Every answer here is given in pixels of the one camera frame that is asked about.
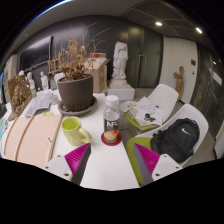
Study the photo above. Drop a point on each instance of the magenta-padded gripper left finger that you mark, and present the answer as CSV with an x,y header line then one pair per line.
x,y
77,156

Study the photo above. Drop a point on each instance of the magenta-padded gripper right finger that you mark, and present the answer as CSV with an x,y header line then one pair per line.
x,y
146,158

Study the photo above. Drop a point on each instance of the clear drink bottle white cap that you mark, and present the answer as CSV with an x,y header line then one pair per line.
x,y
111,123

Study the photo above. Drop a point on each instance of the green seat cushion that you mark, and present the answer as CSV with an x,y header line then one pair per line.
x,y
131,121
133,148

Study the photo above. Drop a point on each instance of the yellow-green mug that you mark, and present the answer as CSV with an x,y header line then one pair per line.
x,y
75,133

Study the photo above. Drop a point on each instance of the flat round red coaster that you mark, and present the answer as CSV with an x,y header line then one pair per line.
x,y
104,140

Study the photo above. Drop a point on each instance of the black backpack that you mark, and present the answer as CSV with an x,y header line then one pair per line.
x,y
176,140

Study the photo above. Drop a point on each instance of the grey plant saucer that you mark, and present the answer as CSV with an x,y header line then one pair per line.
x,y
66,111

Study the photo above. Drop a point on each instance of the stack of papers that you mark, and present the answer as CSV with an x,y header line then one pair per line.
x,y
146,110

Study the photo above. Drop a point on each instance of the small yellow marker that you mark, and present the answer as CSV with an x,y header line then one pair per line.
x,y
48,114

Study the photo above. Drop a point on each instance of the small grey cup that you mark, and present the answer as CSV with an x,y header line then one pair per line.
x,y
54,99

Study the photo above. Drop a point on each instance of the dark pot with dry plant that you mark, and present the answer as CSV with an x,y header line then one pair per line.
x,y
76,93

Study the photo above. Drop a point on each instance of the white plastic chair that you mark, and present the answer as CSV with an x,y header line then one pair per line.
x,y
196,115
165,96
58,76

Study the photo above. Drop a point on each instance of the open newspaper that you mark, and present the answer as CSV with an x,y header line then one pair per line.
x,y
38,103

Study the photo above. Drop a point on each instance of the colourful art book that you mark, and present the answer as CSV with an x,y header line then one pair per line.
x,y
2,128

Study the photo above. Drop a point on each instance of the small white figurine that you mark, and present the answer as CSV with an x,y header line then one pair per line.
x,y
44,80

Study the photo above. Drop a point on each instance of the wooden figure sculpture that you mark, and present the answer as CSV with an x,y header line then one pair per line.
x,y
179,81

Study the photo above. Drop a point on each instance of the wooden easel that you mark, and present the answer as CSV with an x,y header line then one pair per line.
x,y
53,68

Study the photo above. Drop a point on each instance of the dark double door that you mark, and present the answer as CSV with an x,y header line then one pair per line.
x,y
146,56

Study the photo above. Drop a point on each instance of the tall white statue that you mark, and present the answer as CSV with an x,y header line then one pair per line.
x,y
120,60

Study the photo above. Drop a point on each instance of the red box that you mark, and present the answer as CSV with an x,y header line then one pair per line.
x,y
97,55

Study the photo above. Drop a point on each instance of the long ceiling light strip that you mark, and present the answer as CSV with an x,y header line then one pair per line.
x,y
50,10

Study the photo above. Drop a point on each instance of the black wall screen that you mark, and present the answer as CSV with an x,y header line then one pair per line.
x,y
35,55

